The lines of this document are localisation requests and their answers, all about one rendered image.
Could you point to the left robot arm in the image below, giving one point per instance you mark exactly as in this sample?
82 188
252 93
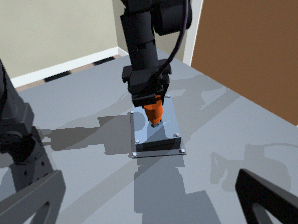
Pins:
16 117

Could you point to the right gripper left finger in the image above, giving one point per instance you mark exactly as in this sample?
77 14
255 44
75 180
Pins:
44 197

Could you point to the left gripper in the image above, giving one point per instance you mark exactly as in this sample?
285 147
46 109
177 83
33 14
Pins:
139 75

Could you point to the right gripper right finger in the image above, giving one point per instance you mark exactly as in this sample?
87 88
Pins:
256 194

